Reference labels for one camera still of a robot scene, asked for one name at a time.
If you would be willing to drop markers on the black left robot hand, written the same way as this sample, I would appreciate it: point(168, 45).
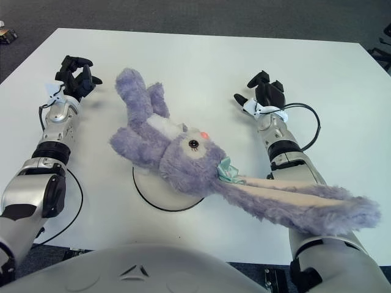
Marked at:
point(78, 81)

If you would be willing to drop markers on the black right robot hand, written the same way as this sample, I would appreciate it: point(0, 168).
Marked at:
point(268, 93)

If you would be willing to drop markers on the purple plush bunny doll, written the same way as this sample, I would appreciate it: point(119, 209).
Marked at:
point(183, 152)

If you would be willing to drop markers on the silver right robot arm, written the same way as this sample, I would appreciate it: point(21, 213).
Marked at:
point(305, 171)

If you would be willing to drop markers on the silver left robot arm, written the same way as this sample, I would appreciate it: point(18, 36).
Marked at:
point(46, 158)

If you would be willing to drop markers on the white plate with black rim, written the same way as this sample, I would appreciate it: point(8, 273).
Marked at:
point(162, 195)

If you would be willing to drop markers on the black and orange box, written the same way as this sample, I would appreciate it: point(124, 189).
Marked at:
point(8, 35)

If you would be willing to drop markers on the black office chair base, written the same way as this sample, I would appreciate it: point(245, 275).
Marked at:
point(382, 53)

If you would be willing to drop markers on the grey robot torso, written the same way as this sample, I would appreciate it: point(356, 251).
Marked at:
point(183, 268)

